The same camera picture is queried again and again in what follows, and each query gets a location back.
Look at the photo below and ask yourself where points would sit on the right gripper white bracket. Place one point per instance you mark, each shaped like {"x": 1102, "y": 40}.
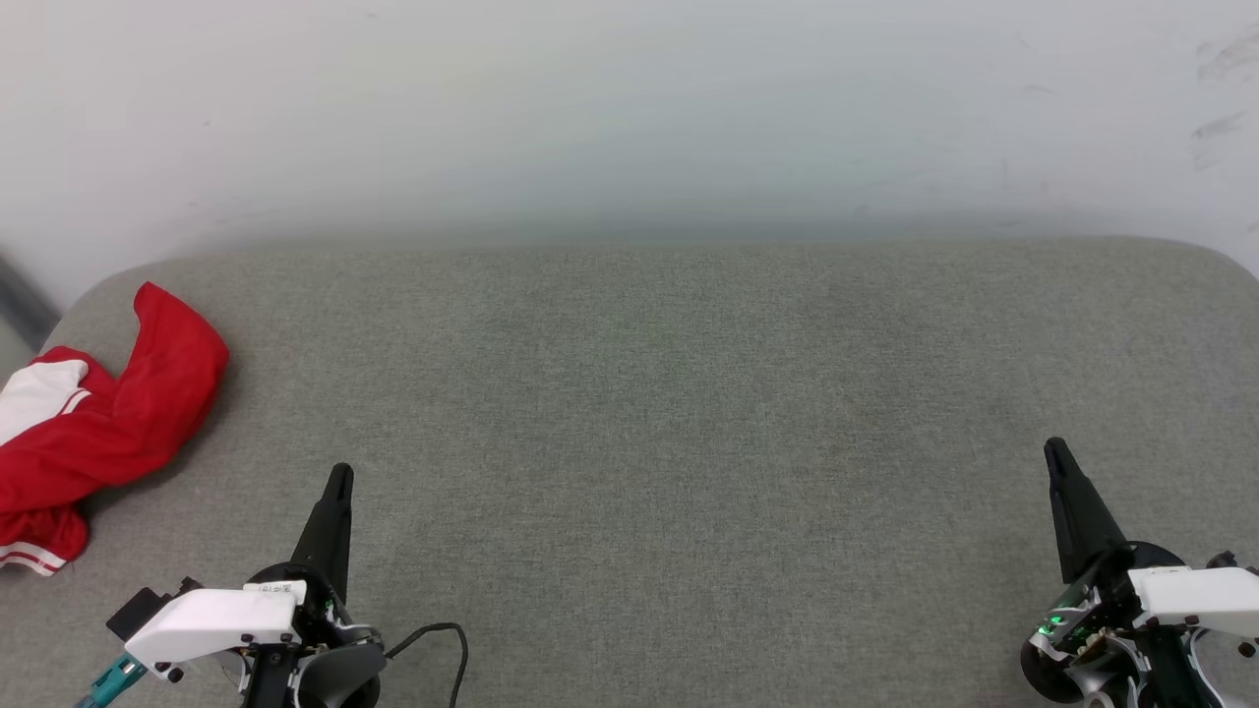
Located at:
{"x": 1190, "y": 600}

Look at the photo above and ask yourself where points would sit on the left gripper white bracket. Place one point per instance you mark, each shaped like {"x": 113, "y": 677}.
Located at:
{"x": 216, "y": 619}

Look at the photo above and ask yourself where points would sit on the red white basketball jersey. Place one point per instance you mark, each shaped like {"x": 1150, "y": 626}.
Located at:
{"x": 148, "y": 413}

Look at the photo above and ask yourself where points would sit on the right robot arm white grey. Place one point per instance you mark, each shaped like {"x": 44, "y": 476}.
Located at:
{"x": 1092, "y": 683}

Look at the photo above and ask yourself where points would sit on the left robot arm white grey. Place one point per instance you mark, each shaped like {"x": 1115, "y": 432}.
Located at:
{"x": 339, "y": 678}

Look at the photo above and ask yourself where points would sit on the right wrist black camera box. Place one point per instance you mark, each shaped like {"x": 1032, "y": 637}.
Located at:
{"x": 1226, "y": 561}

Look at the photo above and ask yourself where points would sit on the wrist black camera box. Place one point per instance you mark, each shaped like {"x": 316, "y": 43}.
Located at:
{"x": 1226, "y": 561}
{"x": 138, "y": 612}

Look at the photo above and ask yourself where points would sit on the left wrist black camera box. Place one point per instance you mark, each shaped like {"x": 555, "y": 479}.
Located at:
{"x": 138, "y": 612}

